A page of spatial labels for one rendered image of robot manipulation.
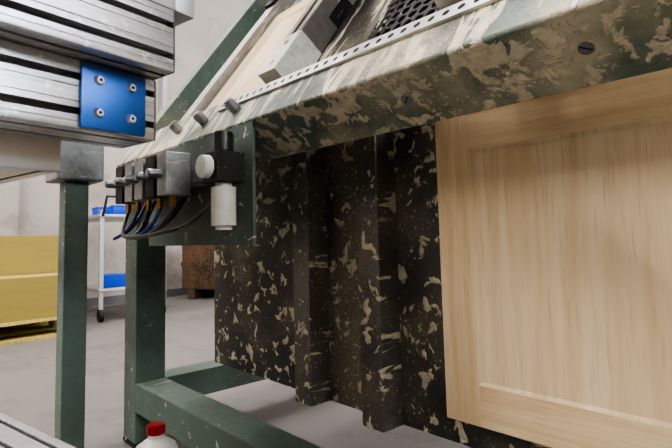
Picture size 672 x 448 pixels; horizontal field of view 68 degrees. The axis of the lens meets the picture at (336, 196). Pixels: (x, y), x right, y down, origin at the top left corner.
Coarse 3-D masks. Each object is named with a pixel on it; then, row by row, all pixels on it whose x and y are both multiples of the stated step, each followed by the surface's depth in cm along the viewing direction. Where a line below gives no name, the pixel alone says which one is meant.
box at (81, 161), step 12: (72, 144) 133; (84, 144) 135; (60, 156) 131; (72, 156) 133; (84, 156) 135; (96, 156) 137; (60, 168) 131; (72, 168) 132; (84, 168) 135; (96, 168) 137; (48, 180) 135; (60, 180) 133; (72, 180) 134; (84, 180) 135; (96, 180) 137
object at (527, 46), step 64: (512, 0) 61; (576, 0) 52; (640, 0) 48; (384, 64) 73; (448, 64) 65; (512, 64) 61; (576, 64) 57; (640, 64) 54; (192, 128) 121; (256, 128) 98; (320, 128) 89; (384, 128) 81
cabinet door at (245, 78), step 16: (304, 0) 147; (288, 16) 148; (272, 32) 148; (288, 32) 136; (256, 48) 147; (272, 48) 136; (240, 64) 147; (256, 64) 136; (240, 80) 136; (256, 80) 125; (224, 96) 135
